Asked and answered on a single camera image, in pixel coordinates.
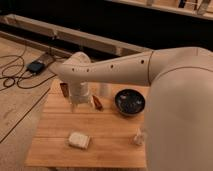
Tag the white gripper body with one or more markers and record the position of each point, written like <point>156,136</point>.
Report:
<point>79,93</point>

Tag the white ceramic cup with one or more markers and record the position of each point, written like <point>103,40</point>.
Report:
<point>104,90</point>

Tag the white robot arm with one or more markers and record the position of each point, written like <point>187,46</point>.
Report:
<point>178,116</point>

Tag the dark ceramic bowl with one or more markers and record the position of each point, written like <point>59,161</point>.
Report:
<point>129,102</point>

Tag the small brown stick object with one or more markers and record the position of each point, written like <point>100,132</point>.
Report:
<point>97,103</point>

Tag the white sponge block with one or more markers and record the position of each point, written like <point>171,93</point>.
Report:
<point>79,140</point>

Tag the black power adapter box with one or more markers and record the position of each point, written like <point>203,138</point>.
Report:
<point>35,67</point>

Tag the wooden table board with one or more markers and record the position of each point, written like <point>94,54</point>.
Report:
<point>111,144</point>

